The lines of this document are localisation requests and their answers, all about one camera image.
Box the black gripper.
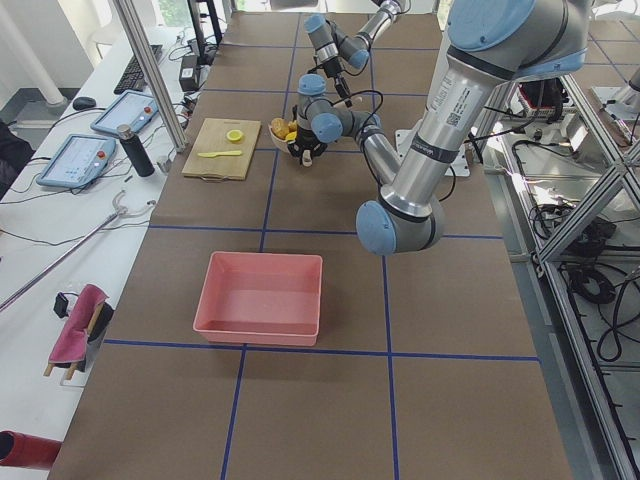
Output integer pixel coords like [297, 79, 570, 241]
[292, 105, 328, 167]
[307, 56, 351, 99]

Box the beige plastic dustpan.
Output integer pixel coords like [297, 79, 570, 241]
[269, 119, 302, 163]

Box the brown toy potato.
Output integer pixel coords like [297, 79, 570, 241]
[270, 118, 290, 139]

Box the beige hand brush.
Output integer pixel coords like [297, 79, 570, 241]
[333, 95, 364, 108]

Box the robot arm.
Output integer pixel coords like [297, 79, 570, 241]
[304, 0, 412, 107]
[289, 1, 591, 256]

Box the pink plastic bin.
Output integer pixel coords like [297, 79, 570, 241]
[193, 251, 323, 347]

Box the yellow toy lemon slice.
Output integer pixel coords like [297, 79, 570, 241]
[226, 129, 244, 143]

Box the yellow plastic knife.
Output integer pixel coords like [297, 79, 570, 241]
[197, 150, 243, 159]

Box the bamboo cutting board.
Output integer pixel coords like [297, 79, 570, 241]
[182, 118, 261, 181]

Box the black water bottle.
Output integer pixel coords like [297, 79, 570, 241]
[117, 124, 155, 177]

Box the blue teach pendant tablet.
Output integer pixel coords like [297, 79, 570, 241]
[90, 90, 159, 136]

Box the black keyboard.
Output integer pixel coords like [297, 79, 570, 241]
[113, 56, 147, 95]

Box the black computer mouse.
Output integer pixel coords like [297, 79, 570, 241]
[72, 96, 97, 111]

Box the pink cloth on stand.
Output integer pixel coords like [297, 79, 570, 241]
[43, 284, 114, 380]

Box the red cylinder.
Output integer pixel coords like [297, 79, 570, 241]
[1, 430, 62, 470]

